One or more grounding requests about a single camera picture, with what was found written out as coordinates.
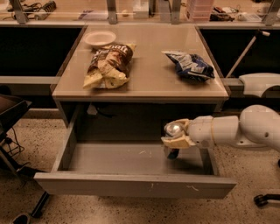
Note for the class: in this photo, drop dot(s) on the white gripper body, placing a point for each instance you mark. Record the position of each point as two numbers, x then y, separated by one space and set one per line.
200 130

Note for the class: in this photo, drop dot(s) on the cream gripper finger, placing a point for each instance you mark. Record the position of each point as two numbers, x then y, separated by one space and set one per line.
181 142
180 124

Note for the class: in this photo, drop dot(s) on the redbull can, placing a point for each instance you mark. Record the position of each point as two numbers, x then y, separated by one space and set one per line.
171 130

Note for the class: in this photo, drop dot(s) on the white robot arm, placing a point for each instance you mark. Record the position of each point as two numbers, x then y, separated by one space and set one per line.
256 127

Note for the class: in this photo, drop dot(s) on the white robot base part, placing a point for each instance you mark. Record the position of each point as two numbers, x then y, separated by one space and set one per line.
257 84

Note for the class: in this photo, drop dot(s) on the open grey top drawer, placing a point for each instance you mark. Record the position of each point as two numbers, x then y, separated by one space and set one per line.
119 152

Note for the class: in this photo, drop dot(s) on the grey cabinet table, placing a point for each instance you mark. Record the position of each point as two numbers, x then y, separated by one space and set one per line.
152 76

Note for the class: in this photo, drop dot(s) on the blue chip bag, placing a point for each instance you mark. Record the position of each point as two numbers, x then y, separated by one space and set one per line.
190 66

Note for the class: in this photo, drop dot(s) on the black caster wheel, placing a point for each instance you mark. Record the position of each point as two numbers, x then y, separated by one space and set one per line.
262 200

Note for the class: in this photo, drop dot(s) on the brown yellow chip bag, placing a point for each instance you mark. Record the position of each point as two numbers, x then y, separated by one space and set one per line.
110 66

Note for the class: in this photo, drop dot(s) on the pink storage box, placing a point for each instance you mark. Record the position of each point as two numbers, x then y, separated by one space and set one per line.
198 10

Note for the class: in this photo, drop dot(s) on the white paper bowl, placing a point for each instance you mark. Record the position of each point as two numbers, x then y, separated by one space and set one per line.
98 39

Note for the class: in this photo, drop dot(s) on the white box on shelf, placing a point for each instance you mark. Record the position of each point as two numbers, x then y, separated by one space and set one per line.
140 8

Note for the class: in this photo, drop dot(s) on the black office chair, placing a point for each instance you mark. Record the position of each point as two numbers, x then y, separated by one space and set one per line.
12 108

